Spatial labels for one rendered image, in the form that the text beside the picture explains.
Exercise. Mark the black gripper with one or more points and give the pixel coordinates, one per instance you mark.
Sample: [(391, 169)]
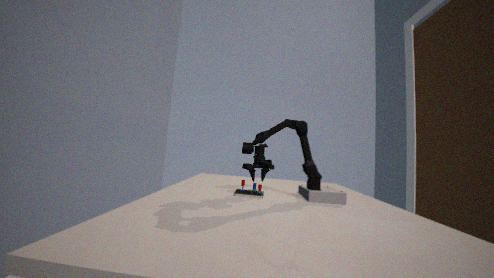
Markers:
[(251, 167)]

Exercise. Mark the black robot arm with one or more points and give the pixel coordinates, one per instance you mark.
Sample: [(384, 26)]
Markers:
[(301, 128)]

